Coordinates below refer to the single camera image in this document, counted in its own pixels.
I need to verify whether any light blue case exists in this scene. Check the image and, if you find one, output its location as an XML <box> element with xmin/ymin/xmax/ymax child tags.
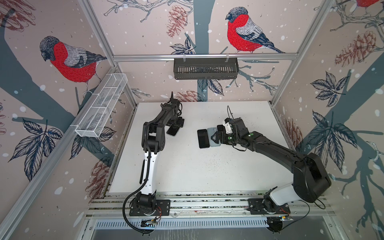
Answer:
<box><xmin>207</xmin><ymin>127</ymin><xmax>221</xmax><ymax>148</ymax></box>

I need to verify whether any bare black phone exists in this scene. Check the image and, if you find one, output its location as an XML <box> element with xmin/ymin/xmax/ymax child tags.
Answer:
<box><xmin>197</xmin><ymin>129</ymin><xmax>210</xmax><ymax>149</ymax></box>
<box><xmin>217</xmin><ymin>125</ymin><xmax>226</xmax><ymax>134</ymax></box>

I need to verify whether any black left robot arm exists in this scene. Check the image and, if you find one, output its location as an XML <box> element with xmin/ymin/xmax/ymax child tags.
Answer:
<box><xmin>135</xmin><ymin>99</ymin><xmax>184</xmax><ymax>211</ymax></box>

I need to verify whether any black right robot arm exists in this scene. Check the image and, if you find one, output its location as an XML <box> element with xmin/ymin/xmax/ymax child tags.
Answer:
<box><xmin>210</xmin><ymin>118</ymin><xmax>332</xmax><ymax>212</ymax></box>

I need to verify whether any white mesh tray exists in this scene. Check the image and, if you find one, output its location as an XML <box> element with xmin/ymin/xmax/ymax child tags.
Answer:
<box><xmin>75</xmin><ymin>73</ymin><xmax>128</xmax><ymax>138</ymax></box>

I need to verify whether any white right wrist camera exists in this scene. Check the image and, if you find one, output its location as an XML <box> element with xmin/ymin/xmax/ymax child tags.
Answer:
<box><xmin>223</xmin><ymin>121</ymin><xmax>233</xmax><ymax>135</ymax></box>

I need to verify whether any black wire basket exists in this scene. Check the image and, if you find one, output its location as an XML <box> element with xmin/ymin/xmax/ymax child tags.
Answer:
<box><xmin>174</xmin><ymin>58</ymin><xmax>239</xmax><ymax>80</ymax></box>

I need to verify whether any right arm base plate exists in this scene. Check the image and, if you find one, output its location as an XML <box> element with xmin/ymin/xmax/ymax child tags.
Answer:
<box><xmin>247</xmin><ymin>198</ymin><xmax>291</xmax><ymax>215</ymax></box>

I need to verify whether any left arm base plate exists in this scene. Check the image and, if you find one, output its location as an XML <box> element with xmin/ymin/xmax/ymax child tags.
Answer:
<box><xmin>129</xmin><ymin>200</ymin><xmax>171</xmax><ymax>217</ymax></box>

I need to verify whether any black right thin cable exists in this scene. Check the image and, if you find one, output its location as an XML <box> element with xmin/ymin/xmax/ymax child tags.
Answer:
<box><xmin>226</xmin><ymin>104</ymin><xmax>327</xmax><ymax>232</ymax></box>

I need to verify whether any aluminium mounting rail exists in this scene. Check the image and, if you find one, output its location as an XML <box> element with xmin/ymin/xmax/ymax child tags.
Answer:
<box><xmin>85</xmin><ymin>191</ymin><xmax>336</xmax><ymax>219</ymax></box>

